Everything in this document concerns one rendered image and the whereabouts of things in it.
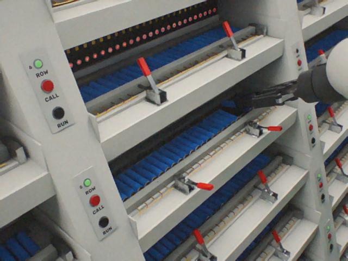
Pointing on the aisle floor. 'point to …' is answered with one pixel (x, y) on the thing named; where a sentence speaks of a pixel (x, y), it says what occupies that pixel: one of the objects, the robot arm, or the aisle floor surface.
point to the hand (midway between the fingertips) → (248, 100)
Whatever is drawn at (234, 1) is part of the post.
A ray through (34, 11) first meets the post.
